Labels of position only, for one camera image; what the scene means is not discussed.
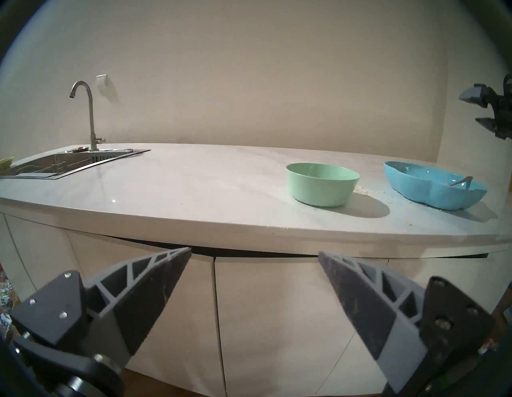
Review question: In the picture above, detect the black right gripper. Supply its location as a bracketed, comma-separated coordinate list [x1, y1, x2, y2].
[459, 74, 512, 140]

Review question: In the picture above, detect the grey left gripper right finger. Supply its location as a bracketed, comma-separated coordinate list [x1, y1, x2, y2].
[319, 251, 493, 395]

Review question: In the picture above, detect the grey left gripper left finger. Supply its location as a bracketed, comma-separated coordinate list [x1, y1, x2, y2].
[10, 247, 192, 367]

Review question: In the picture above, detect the blue scalloped bowl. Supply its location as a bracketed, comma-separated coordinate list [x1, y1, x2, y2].
[384, 161, 488, 211]

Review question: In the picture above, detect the mint green bowl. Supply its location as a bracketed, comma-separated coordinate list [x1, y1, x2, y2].
[286, 162, 360, 208]

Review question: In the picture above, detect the white counter cabinet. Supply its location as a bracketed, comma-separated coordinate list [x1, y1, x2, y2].
[0, 206, 512, 397]

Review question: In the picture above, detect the grey sink drain board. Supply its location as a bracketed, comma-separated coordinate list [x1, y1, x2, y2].
[91, 150, 133, 161]

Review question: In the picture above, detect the stainless steel sink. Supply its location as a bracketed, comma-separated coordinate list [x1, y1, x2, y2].
[0, 148, 151, 180]

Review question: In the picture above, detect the steel gooseneck faucet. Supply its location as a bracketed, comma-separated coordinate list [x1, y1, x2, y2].
[70, 81, 106, 151]

